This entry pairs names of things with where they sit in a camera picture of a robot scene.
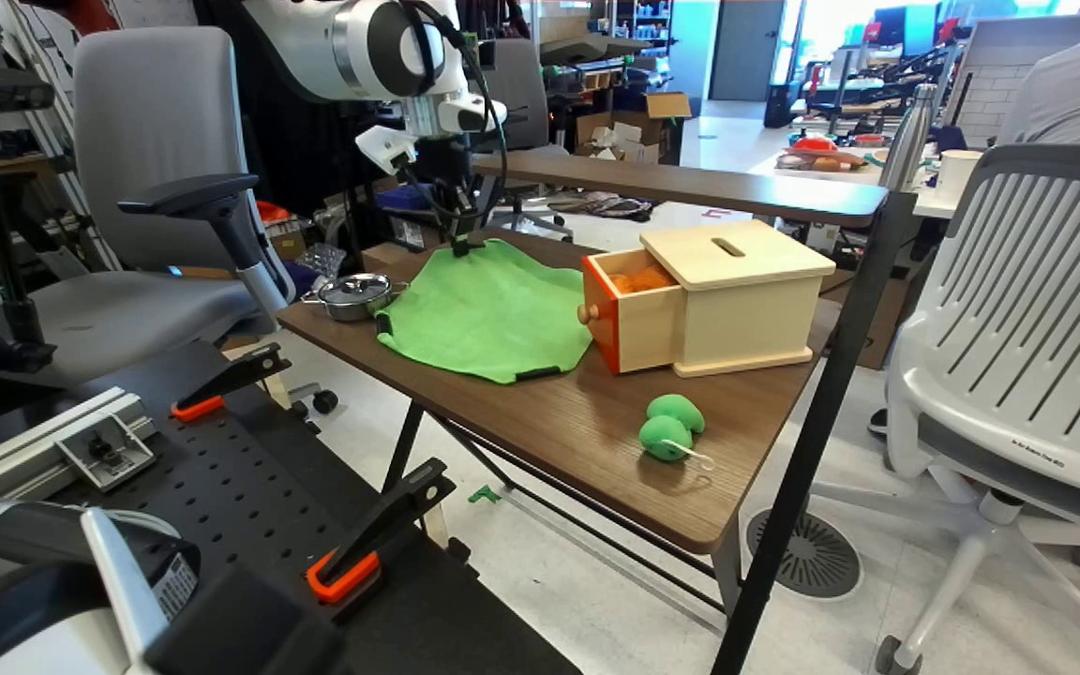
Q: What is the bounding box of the aluminium extrusion rail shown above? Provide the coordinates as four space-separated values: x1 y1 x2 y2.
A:
0 386 163 499

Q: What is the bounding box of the long brown desk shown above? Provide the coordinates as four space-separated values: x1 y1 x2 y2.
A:
470 147 893 227

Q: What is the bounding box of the black perforated board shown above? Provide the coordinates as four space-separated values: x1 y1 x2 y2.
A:
12 399 582 675

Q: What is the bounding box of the black slanted pole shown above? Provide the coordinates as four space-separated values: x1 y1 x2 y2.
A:
704 185 922 675

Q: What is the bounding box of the grey white device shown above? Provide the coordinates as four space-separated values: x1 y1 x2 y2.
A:
0 492 214 675

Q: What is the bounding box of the green plush toy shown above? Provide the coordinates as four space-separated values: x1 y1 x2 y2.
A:
633 391 713 474

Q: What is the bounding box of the orange fronted wooden drawer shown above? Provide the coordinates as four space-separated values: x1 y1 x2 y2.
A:
582 245 683 379

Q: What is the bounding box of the round grey floor grate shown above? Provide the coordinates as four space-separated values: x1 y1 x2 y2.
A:
742 507 865 601

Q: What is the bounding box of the red toy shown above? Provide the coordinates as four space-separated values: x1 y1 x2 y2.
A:
777 127 875 176

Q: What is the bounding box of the black orange clamp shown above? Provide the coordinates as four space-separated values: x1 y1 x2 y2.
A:
164 341 292 427
304 454 459 610

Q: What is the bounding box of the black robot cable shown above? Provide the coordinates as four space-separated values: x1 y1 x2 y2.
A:
403 0 514 236

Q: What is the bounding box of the white mesh office chair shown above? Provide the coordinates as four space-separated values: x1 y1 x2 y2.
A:
870 141 1080 675

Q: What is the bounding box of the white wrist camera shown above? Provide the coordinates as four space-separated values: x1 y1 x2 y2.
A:
353 120 419 180

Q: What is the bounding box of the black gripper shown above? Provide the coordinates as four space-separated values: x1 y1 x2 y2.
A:
427 127 487 259

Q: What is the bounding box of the green cloth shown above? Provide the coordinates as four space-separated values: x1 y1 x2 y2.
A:
370 236 597 391

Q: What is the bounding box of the light wooden slotted box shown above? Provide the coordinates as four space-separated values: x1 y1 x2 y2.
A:
637 216 840 381

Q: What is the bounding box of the grey office chair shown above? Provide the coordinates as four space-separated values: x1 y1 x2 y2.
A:
0 21 347 425

